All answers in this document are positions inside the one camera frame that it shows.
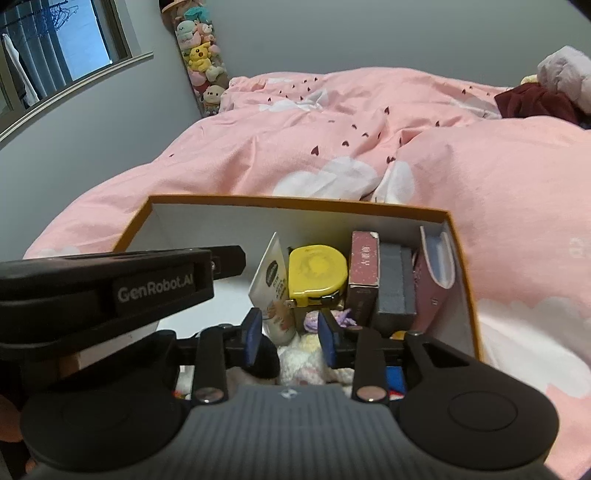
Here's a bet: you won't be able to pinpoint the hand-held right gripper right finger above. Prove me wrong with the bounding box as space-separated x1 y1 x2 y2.
317 310 483 403

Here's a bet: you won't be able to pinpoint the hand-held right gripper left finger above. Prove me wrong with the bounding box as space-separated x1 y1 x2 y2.
154 308 264 406

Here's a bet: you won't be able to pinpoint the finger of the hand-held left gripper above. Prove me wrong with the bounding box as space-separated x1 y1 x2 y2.
210 246 247 280

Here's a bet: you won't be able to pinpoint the purple yellow crochet cupcake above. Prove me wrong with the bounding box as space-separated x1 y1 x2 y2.
304 309 363 334

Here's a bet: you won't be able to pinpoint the white box with orange rim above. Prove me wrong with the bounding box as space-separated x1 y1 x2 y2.
113 195 485 370

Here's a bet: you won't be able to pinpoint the white crochet bunny pink ears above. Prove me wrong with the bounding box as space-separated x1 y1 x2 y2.
277 333 354 386

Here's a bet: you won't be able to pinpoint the white beige sachet packet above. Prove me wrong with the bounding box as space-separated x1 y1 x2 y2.
248 232 297 345

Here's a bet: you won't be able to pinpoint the yellow tape measure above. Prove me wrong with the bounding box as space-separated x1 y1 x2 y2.
287 246 349 309

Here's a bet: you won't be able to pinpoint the blue white card pack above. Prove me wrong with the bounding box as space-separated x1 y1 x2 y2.
385 366 408 396

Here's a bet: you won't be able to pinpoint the maroon small carton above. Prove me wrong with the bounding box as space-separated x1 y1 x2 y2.
345 230 382 326

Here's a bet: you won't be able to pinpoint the grey sponge block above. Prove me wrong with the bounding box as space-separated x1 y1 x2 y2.
373 242 417 331

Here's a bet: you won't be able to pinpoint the pink white pouch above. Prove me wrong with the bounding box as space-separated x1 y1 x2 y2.
411 225 459 339

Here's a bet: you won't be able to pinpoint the column of plush toys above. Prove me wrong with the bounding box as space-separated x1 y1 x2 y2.
159 0 230 119

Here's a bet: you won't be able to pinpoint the pink printed blanket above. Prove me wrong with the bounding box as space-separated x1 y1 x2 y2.
23 69 591 480

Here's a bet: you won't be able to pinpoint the window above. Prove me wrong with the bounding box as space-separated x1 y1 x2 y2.
0 0 154 145

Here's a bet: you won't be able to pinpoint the maroon garment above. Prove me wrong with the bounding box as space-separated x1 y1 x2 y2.
494 83 581 126

